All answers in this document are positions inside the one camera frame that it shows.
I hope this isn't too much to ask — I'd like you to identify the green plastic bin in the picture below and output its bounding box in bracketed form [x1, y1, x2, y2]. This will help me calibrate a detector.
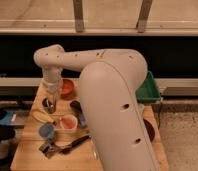
[136, 71, 161, 103]

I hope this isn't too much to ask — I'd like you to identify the pink cup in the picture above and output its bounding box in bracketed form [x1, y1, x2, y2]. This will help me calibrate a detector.
[60, 114, 78, 134]

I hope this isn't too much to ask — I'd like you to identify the yellow banana toy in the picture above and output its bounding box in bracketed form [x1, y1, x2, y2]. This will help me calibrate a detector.
[32, 109, 56, 124]

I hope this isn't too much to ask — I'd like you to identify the red bowl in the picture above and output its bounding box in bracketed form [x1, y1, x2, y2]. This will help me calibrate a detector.
[61, 79, 74, 98]

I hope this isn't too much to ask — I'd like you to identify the metal clamp tool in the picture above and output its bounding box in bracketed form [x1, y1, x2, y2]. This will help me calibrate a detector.
[39, 140, 60, 158]

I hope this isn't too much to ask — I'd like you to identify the black handled spatula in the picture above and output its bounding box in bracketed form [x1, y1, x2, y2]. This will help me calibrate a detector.
[60, 135, 90, 154]

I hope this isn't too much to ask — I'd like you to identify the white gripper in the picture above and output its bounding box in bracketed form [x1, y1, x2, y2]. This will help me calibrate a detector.
[42, 79, 63, 98]

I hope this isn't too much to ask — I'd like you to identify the blue object on floor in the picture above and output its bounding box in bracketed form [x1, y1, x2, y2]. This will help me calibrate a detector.
[0, 110, 20, 126]

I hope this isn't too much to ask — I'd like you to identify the small dark cup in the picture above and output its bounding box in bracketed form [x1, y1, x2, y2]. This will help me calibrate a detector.
[42, 98, 55, 114]

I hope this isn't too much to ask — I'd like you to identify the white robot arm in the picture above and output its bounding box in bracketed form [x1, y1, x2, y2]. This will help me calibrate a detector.
[34, 45, 160, 171]

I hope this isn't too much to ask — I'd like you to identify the black rectangular block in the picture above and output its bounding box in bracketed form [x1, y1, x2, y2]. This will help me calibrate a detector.
[70, 100, 81, 111]

